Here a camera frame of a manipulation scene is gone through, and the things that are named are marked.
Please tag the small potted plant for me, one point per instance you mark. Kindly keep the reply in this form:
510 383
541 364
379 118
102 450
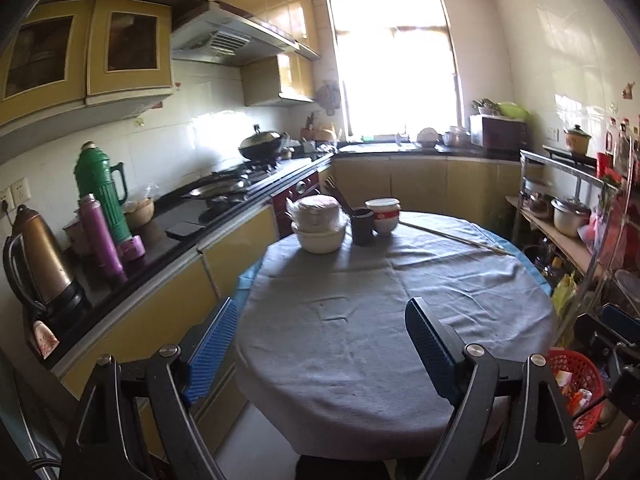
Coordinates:
485 106

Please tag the yellow upper cabinet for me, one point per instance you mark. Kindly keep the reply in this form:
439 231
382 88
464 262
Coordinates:
280 80

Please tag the wooden knife block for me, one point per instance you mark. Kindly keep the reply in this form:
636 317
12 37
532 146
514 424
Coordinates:
310 132

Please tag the metal storage shelf rack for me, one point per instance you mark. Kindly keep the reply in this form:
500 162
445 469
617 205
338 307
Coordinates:
565 250

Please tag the purple thermos bottle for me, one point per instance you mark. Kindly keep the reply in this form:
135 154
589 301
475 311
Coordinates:
100 235

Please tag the green thermos jug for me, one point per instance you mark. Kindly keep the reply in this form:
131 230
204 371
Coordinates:
102 185

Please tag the dark red oven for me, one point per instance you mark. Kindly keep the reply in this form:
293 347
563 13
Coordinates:
300 195

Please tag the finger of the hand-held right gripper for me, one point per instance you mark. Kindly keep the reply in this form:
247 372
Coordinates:
620 319
597 332

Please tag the blue table cover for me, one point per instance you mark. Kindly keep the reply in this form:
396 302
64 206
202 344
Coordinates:
530 265

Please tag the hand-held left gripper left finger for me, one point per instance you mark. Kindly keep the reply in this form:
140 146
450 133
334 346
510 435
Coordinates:
212 350

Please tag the small purple cup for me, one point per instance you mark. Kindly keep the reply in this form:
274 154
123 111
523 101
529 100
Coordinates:
134 249

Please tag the gold electric kettle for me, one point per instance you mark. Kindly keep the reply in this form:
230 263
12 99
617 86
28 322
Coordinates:
40 260

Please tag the round table grey cloth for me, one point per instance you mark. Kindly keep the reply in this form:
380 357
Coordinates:
375 310

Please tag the flat metal pan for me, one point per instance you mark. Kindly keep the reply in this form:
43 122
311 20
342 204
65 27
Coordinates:
215 189

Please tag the hanging woven fan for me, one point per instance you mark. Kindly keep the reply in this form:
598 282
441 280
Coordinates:
329 95

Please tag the black wok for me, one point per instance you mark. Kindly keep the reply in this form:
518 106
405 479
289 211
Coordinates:
262 145

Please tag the yellow enamel pot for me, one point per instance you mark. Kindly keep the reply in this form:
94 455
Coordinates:
578 141

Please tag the yellow plastic bag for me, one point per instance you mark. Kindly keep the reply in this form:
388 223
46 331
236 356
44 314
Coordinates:
565 295

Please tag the yellow glass door wall cabinet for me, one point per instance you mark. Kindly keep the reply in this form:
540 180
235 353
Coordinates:
95 55

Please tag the black gas stove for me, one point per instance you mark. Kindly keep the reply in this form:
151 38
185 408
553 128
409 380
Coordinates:
250 180

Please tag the dark microwave oven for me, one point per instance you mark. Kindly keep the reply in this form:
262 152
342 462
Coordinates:
500 132

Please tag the black flat tray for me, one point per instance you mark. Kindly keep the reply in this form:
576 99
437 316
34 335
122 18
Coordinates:
185 230

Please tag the plastic wrapped white bowl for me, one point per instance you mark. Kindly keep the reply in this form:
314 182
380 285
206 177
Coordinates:
315 210

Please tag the red white bowl stack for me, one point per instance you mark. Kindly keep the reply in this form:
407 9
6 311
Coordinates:
384 217

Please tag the green plastic basin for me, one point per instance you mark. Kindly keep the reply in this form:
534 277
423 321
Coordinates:
512 110

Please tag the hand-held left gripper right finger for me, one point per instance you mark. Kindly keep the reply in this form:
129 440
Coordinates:
430 350

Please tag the red plastic mesh basket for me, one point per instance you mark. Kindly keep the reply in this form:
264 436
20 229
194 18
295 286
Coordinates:
590 375

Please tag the red stained white cloth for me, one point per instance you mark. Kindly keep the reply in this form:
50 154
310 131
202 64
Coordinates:
47 340

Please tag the small dark pot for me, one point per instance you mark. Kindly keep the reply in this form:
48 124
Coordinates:
539 205

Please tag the white wall socket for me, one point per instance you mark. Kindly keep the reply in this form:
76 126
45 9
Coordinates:
17 195

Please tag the black chopstick holder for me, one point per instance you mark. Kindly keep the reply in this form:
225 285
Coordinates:
362 227

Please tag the steel cooking pot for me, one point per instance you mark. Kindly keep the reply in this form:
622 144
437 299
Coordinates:
570 217

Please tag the long thin wooden stick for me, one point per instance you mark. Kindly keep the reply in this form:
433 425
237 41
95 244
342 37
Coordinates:
460 240

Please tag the red plastic bag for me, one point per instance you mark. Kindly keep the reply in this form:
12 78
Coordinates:
597 232

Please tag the metal range hood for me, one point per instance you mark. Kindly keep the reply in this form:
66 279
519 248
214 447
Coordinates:
230 35

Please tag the bright kitchen window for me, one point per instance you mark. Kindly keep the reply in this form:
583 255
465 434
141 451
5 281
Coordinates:
395 60

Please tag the yellow base cabinets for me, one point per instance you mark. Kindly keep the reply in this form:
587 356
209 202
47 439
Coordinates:
225 255

